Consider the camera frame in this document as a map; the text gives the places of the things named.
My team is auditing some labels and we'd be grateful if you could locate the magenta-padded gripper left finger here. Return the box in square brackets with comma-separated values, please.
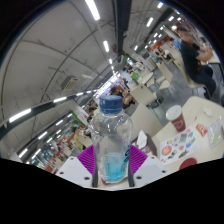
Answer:
[54, 145, 99, 188]

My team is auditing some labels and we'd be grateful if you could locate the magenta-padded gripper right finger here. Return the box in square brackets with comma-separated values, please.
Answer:
[128, 144, 171, 188]

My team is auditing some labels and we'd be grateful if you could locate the clear blue-capped water bottle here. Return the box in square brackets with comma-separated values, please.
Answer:
[89, 95, 134, 184]

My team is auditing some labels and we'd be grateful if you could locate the colourful printed sticker sheet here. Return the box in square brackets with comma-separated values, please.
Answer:
[159, 128, 200, 165]

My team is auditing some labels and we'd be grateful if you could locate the beige chair with round hole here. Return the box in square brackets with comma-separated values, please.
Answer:
[128, 103, 164, 141]

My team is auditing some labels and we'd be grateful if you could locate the red paper cup white lid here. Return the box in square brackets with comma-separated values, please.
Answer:
[165, 104, 187, 133]

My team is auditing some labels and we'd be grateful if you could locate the red snack packet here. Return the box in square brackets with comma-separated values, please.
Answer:
[195, 123, 208, 138]

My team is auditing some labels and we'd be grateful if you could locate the group of beige chairs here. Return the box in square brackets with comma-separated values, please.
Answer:
[128, 59, 188, 108]

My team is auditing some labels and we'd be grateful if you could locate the clear plastic packet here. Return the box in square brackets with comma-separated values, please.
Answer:
[207, 116, 224, 149]

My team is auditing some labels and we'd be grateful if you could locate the small white tissue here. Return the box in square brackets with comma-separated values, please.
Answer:
[203, 108, 214, 118]

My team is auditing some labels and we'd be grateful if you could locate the ceiling air conditioning unit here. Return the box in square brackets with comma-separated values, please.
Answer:
[60, 75, 80, 92]

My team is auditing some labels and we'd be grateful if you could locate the person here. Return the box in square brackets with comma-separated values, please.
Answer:
[176, 25, 218, 98]

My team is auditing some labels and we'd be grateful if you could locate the beige neighbouring table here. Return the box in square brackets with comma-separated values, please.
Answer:
[199, 49, 223, 66]

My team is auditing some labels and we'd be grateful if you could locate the group of ceiling lights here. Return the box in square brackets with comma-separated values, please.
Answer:
[8, 0, 181, 161]

